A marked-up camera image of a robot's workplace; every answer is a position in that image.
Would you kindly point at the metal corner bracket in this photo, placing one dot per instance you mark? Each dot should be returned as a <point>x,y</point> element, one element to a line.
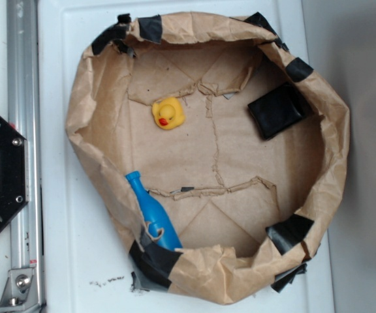
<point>20,293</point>

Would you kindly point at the brown paper bag bin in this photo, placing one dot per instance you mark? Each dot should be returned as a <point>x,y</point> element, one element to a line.
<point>249,212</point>

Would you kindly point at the yellow rubber duck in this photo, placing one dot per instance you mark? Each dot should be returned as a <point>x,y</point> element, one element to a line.
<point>168,113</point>

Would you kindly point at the blue plastic bottle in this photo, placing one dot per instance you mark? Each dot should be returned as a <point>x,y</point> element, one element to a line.
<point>156,218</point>

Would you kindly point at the black square pad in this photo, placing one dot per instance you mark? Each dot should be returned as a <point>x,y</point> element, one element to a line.
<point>278,110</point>

